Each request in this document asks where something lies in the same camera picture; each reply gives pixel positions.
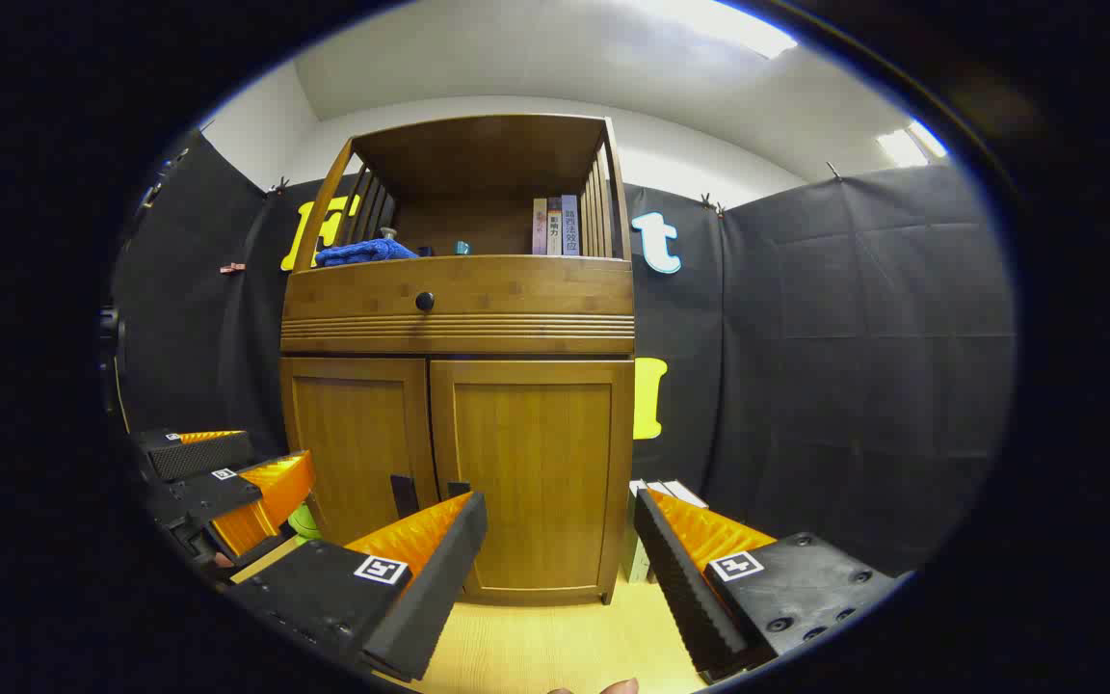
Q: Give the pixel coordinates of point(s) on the wooden shoe cabinet door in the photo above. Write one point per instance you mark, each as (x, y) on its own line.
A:
(353, 443)
(536, 453)

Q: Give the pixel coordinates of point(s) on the green round object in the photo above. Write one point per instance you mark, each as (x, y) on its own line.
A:
(303, 521)

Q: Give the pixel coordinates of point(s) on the blue towel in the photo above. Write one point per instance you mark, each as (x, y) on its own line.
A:
(362, 253)

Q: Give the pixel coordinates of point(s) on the green spine book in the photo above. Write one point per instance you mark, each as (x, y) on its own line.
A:
(638, 540)

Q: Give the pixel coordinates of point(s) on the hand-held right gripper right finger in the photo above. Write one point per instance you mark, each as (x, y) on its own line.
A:
(680, 588)

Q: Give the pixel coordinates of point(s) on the black round drawer knob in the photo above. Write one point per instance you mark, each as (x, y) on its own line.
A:
(425, 302)

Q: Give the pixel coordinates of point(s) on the wooden shoe cabinet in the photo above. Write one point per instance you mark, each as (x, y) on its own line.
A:
(478, 145)

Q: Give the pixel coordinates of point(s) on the wooden cabinet drawer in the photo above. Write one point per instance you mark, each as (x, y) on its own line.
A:
(516, 280)

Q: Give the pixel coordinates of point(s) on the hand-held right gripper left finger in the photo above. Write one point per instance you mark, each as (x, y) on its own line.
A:
(439, 578)

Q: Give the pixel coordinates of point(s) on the black backdrop cloth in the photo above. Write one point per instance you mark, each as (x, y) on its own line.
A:
(854, 337)

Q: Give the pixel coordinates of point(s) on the small ceiling light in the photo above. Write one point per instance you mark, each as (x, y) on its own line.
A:
(911, 143)

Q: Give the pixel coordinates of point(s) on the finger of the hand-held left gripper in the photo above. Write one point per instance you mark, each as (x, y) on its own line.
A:
(198, 456)
(198, 493)

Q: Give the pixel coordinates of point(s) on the dark grey book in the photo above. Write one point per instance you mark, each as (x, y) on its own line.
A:
(555, 226)

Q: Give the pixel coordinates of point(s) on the large ceiling light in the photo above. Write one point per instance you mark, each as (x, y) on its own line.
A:
(738, 29)

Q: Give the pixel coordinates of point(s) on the pink book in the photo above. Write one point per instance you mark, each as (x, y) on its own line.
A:
(540, 226)

